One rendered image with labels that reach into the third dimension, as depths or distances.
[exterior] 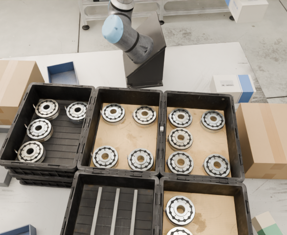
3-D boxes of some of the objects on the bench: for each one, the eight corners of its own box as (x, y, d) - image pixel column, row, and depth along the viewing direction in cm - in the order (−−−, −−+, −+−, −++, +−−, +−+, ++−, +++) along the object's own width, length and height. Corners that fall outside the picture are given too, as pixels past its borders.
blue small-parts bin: (50, 75, 152) (46, 66, 147) (75, 69, 155) (73, 60, 149) (53, 100, 141) (50, 92, 136) (81, 94, 144) (79, 86, 138)
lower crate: (45, 112, 137) (38, 97, 127) (102, 115, 136) (99, 101, 126) (18, 185, 114) (7, 175, 105) (87, 191, 113) (81, 180, 103)
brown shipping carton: (291, 179, 116) (311, 164, 103) (241, 178, 116) (254, 162, 103) (274, 123, 133) (288, 103, 120) (230, 121, 134) (240, 102, 121)
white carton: (244, 86, 148) (250, 74, 140) (250, 102, 141) (256, 91, 133) (209, 86, 147) (213, 75, 140) (213, 103, 141) (216, 92, 133)
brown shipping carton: (30, 126, 132) (17, 106, 119) (-13, 124, 133) (-31, 105, 120) (45, 81, 149) (35, 60, 136) (6, 80, 150) (-7, 59, 137)
